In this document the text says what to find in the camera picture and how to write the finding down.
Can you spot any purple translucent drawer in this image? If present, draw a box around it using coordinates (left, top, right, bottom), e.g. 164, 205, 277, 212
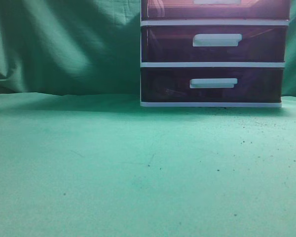
141, 67, 283, 103
142, 25, 287, 62
141, 0, 291, 20

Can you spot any green cloth backdrop and cover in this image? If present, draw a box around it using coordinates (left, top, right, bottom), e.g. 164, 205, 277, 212
0, 0, 296, 237

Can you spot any white plastic drawer cabinet frame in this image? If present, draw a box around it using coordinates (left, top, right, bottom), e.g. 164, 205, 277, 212
140, 5, 290, 108

